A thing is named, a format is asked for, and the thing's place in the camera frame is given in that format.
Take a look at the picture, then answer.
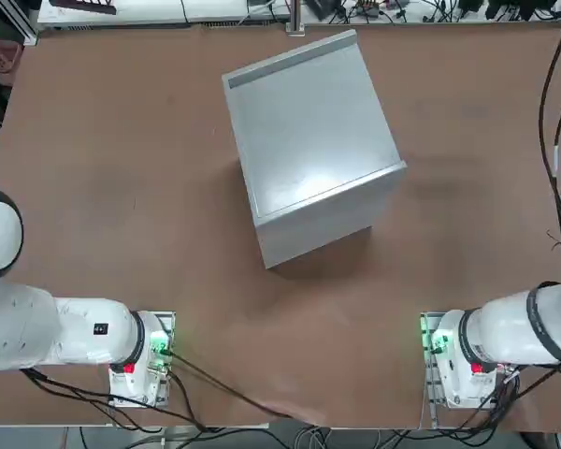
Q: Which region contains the gray cabinet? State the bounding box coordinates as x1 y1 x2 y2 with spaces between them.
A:
222 28 409 270

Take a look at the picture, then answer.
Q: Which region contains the dark power adapter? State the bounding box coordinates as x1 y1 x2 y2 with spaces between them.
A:
305 0 347 22

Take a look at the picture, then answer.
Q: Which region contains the white long box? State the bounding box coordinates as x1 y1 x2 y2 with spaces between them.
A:
36 0 250 25

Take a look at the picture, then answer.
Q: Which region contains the pink plastic basket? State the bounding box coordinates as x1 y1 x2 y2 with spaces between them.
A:
0 39 24 86

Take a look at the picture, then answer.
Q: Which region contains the metal post with bracket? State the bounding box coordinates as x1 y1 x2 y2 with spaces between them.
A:
284 0 306 37

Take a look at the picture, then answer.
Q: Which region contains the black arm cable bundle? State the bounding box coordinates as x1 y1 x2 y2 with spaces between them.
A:
525 13 561 375

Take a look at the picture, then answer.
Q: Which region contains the aluminium frame profile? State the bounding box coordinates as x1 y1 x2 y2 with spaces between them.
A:
21 0 41 47

